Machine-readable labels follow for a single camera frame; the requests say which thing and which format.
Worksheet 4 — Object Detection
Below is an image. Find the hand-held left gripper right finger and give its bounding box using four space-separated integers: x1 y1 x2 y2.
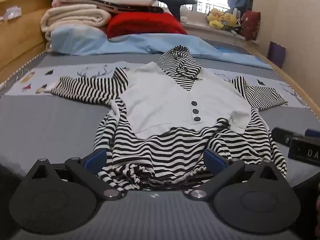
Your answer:
184 149 290 200

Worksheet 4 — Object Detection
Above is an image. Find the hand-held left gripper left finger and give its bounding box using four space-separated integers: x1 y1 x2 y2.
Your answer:
25 148 125 200

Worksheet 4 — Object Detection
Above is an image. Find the black white striped hoodie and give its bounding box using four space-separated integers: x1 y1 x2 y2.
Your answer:
50 45 288 193

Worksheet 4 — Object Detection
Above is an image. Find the dark red pillow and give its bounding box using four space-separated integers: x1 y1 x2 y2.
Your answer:
240 10 261 41

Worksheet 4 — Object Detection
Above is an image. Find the light blue quilt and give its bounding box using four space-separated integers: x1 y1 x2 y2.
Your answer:
46 26 273 70

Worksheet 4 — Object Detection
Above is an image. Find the yellow plush toy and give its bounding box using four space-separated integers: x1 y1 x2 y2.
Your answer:
207 8 238 29

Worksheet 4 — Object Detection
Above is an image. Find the white window sill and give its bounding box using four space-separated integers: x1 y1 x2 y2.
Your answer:
182 21 258 42

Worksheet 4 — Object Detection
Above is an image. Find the red blanket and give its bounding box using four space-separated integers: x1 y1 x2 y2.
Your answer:
105 12 188 39

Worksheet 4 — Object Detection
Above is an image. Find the cream folded blanket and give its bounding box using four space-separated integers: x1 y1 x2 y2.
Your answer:
40 4 112 42

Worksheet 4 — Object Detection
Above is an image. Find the wooden headboard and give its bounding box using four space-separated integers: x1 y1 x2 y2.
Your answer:
0 0 60 84

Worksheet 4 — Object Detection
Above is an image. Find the white plush toy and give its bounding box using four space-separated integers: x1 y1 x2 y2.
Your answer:
179 5 189 22

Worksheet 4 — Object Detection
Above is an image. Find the dark patterned folded blanket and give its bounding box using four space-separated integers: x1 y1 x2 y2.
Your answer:
96 2 165 15

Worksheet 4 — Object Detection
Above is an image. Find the dark teal garment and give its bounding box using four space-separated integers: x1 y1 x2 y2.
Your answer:
96 0 198 20

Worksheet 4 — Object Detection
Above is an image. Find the clear plastic box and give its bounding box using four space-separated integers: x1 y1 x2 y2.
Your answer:
0 6 24 20

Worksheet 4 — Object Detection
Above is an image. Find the wooden bed frame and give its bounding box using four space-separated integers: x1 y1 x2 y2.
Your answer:
246 42 320 120

